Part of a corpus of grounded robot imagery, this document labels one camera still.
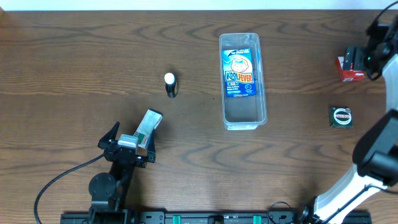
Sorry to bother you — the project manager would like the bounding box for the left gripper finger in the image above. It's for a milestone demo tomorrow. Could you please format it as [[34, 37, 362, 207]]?
[[98, 121, 120, 149], [147, 129, 156, 163]]

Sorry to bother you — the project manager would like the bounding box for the white green medicine box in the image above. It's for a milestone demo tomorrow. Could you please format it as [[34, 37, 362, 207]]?
[[134, 110, 163, 149]]

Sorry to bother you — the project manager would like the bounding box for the red small box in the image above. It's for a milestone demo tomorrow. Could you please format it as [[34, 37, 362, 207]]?
[[336, 57, 364, 82]]

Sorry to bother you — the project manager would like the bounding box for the dark bottle white cap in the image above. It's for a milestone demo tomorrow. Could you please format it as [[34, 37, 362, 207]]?
[[164, 73, 178, 98]]

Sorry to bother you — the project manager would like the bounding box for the blue Kool Fever box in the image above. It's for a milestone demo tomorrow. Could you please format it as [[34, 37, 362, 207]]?
[[221, 48, 256, 98]]

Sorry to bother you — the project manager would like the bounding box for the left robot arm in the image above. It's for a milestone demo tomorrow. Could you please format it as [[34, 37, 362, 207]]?
[[88, 122, 155, 224]]

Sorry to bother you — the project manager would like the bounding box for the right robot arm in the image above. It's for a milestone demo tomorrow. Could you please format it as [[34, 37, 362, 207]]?
[[298, 20, 397, 223]]

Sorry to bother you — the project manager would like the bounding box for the clear plastic container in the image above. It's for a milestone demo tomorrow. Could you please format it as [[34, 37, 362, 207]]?
[[219, 33, 267, 131]]

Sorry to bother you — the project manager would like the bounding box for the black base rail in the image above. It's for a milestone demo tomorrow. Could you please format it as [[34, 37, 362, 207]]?
[[60, 210, 373, 224]]

